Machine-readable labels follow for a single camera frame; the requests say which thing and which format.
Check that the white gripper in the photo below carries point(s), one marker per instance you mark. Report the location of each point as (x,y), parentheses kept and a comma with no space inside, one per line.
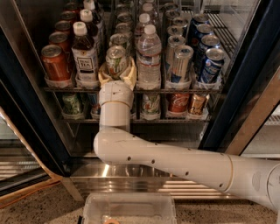
(115,93)

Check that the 7up can top shelf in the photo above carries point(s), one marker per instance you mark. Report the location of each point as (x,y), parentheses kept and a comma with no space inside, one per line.
(116,60)

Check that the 7up can shelf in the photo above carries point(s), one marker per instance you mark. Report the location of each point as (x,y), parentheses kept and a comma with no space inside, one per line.
(116,60)
(150,103)

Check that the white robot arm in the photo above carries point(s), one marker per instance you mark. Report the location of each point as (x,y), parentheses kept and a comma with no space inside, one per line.
(249,178)

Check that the blue can lower shelf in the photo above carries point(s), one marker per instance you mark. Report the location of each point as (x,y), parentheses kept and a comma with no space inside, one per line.
(94,102)

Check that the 7up can lower shelf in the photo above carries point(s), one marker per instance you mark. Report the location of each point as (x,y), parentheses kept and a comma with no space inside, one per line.
(150,103)

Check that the green can lower shelf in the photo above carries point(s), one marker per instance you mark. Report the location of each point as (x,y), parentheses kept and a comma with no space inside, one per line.
(72,104)

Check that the front orange soda can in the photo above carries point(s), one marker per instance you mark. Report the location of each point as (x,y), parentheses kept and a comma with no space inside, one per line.
(55,63)

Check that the orange soda can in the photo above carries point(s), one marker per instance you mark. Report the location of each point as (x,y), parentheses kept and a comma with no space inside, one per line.
(63,26)
(55,63)
(61,39)

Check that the front silver energy drink can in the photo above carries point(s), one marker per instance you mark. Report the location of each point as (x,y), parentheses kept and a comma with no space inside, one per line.
(182,59)

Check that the silver energy drink can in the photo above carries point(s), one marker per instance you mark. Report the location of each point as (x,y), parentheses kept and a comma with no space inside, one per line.
(172,43)
(182,59)

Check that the red coca-cola can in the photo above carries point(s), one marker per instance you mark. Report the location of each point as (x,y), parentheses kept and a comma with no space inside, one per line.
(177,102)

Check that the gold brown can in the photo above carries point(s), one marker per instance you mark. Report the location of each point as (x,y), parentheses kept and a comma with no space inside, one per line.
(197,104)

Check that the blue pepsi can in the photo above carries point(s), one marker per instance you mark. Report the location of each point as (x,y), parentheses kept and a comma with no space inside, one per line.
(207,42)
(211,65)
(200,31)

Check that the front blue pepsi can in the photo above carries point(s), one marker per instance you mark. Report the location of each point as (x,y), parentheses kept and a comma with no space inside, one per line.
(211,65)

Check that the glass fridge door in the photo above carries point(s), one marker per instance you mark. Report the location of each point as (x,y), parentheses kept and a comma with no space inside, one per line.
(251,90)

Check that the front tea bottle white cap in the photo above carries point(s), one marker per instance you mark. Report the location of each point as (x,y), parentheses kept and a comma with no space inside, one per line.
(84,53)

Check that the front clear water bottle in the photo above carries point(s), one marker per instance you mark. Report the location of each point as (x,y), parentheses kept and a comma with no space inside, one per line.
(148,56)

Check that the clear plastic bin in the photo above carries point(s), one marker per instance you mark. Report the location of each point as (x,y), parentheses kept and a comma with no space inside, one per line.
(129,208)

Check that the lower wire shelf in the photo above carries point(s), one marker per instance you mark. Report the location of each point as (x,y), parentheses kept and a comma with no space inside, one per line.
(207,120)

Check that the wire shelf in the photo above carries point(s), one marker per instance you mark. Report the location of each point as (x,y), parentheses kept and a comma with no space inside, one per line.
(136,91)
(207,120)

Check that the top wire shelf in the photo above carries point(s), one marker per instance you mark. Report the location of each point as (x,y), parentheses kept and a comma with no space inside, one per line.
(136,91)

